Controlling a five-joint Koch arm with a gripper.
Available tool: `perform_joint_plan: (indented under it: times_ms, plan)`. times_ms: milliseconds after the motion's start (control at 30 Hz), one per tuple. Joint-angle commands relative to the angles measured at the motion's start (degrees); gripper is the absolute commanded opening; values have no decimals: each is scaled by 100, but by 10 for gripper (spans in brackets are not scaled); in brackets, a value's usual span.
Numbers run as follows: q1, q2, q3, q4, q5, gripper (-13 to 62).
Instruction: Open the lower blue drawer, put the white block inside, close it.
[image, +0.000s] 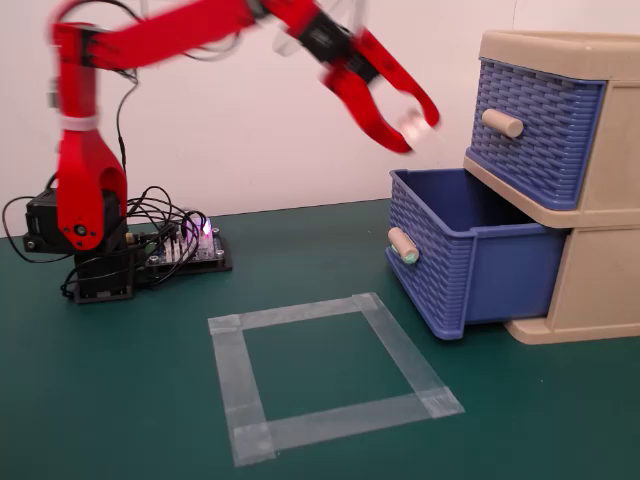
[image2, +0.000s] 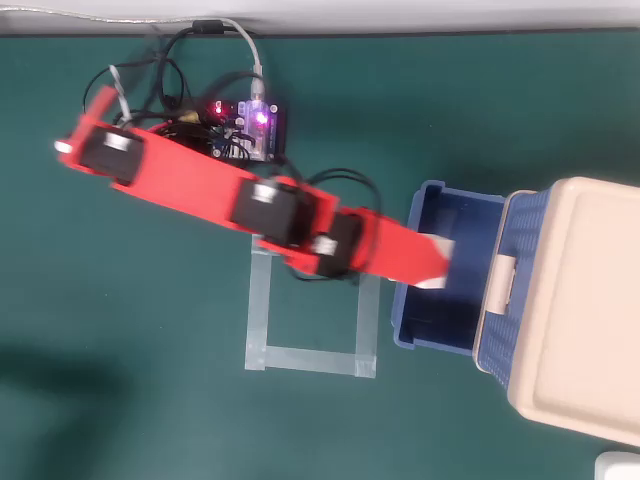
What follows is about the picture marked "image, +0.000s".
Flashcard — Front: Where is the small white cube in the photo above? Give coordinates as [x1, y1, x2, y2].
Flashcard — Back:
[397, 108, 437, 147]

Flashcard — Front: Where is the blue drawer with beige handle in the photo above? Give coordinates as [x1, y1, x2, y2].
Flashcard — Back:
[469, 57, 608, 211]

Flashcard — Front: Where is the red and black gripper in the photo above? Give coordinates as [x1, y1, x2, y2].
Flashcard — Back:
[298, 12, 442, 155]

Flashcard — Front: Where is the control circuit board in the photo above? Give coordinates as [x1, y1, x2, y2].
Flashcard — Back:
[127, 218, 234, 282]

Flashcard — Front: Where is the white cable tie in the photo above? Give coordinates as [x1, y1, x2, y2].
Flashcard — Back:
[60, 115, 99, 133]

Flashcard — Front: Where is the beige plastic drawer cabinet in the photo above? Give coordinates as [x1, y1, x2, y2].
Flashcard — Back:
[462, 29, 640, 346]

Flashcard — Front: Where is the blue drawer with green-tipped handle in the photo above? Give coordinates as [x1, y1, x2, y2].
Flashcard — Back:
[384, 168, 571, 342]

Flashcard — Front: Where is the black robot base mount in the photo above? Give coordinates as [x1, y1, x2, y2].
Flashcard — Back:
[22, 187, 137, 306]

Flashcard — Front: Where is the beige green-tipped drawer handle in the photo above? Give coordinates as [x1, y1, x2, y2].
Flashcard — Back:
[387, 226, 419, 267]

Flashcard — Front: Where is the plain beige drawer handle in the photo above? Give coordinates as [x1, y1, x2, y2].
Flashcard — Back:
[480, 108, 526, 139]

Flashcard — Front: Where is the thin black cable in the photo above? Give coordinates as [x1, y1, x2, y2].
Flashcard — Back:
[124, 185, 212, 282]
[1, 195, 77, 265]
[115, 69, 141, 169]

